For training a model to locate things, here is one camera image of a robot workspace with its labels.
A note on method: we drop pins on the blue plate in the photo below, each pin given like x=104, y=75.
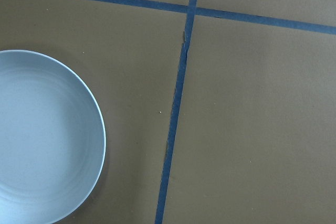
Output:
x=53, y=139

